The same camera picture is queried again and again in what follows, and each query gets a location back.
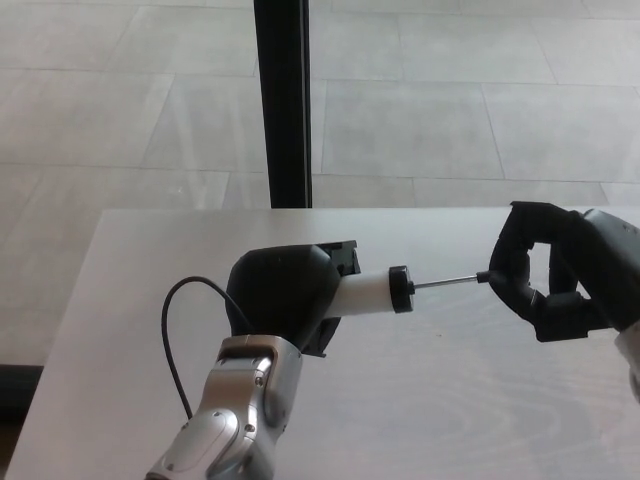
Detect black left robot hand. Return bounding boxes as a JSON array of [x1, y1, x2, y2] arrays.
[[225, 239, 362, 359]]

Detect white Franklin air pump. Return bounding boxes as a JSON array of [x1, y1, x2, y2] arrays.
[[327, 264, 497, 319]]

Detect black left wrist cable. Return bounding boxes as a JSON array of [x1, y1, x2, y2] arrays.
[[160, 275, 252, 419]]

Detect black window frame post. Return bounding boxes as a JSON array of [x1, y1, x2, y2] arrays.
[[252, 0, 315, 209]]

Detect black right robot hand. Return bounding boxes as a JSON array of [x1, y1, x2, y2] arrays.
[[488, 200, 640, 344]]

